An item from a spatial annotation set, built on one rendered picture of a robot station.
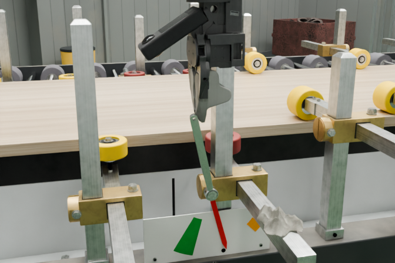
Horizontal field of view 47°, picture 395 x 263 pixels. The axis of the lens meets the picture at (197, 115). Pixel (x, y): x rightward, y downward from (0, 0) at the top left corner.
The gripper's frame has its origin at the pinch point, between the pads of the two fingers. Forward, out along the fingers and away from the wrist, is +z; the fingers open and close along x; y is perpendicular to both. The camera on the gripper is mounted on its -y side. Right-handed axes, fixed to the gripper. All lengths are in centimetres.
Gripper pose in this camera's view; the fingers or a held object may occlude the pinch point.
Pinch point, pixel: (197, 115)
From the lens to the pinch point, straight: 78.0
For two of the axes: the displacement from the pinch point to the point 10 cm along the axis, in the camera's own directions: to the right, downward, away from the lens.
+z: 0.2, 9.6, 2.8
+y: 9.7, -0.8, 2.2
